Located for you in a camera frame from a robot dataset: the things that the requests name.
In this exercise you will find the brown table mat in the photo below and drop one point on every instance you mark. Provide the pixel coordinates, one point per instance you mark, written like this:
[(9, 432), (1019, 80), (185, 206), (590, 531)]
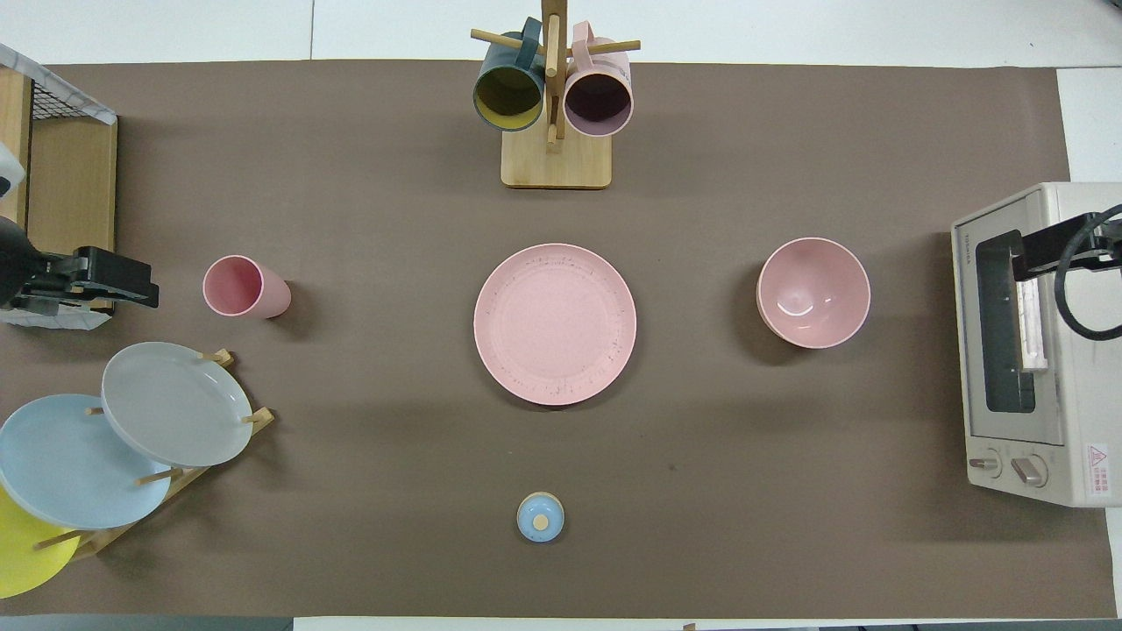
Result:
[(368, 219)]

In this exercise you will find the grey round plate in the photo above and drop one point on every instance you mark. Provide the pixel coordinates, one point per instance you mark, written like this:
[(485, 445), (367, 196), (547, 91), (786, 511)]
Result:
[(175, 403)]

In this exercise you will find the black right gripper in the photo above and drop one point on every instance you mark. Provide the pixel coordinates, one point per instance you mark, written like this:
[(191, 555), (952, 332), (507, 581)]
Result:
[(1109, 237)]

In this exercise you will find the beige toaster oven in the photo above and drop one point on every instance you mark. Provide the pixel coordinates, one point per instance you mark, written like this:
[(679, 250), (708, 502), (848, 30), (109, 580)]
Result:
[(1078, 394)]

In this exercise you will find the wooden mug tree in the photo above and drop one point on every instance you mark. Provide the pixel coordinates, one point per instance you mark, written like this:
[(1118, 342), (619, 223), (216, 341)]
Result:
[(556, 162)]

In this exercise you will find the pink bowl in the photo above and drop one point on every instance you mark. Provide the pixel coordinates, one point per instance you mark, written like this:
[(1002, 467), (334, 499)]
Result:
[(813, 292)]

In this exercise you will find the yellow round plate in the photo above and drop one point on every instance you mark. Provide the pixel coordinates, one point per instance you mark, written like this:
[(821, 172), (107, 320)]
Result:
[(22, 561)]

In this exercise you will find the pink tumbler cup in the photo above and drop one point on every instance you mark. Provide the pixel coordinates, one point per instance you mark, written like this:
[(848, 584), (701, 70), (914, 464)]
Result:
[(237, 287)]

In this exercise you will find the pale pink mug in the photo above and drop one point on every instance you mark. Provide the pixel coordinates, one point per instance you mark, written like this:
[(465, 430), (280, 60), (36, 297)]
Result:
[(599, 98)]

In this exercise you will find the wooden plate rack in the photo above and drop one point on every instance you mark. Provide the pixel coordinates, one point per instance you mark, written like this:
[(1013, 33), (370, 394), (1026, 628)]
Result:
[(188, 478)]

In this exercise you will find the dark teal mug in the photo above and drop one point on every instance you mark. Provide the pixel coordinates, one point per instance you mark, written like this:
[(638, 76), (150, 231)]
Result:
[(508, 95)]

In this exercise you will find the pink round plate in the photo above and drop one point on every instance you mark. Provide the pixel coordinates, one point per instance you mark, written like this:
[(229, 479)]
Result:
[(555, 324)]

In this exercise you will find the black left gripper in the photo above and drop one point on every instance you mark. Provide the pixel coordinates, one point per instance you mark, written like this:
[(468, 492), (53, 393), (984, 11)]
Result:
[(53, 285)]

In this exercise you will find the white frosted object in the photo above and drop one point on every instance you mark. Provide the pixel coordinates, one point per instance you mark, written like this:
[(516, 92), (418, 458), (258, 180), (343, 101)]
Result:
[(9, 171)]

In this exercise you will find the light blue round plate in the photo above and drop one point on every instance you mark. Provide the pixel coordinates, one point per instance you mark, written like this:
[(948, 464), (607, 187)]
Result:
[(70, 464)]

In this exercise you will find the blue call bell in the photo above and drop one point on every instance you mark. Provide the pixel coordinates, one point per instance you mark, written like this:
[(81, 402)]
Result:
[(540, 518)]

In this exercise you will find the marble pattern sheet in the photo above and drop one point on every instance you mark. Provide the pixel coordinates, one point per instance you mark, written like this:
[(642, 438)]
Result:
[(61, 319), (61, 88)]

